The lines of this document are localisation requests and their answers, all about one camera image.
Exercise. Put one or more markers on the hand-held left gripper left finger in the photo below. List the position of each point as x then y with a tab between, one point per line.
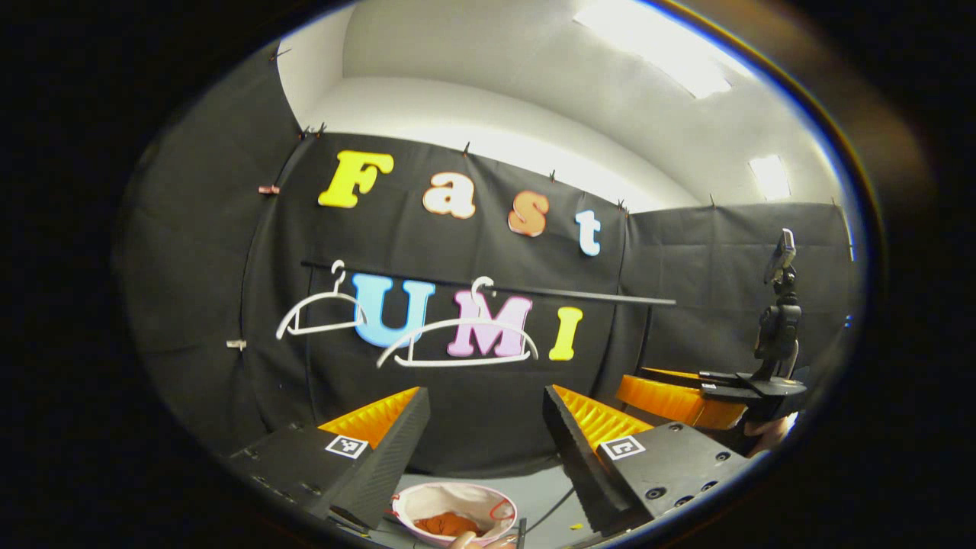
396	450

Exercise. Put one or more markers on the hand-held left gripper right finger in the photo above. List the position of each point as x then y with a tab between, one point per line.
572	457

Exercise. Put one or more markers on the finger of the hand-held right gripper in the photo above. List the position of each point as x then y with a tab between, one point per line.
671	404
686	374

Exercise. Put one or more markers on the white laundry hamper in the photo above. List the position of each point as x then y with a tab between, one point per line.
427	499

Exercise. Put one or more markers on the orange ribbed jacket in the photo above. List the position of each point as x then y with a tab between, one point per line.
446	524

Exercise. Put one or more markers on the white plastic hanger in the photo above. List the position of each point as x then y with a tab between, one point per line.
320	299
457	324

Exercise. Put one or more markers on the black clothes rack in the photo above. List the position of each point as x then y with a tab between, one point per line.
534	290

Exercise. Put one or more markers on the small ceiling light panel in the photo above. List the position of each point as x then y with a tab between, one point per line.
770	177

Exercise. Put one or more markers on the large ceiling light panel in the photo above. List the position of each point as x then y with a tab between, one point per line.
656	46

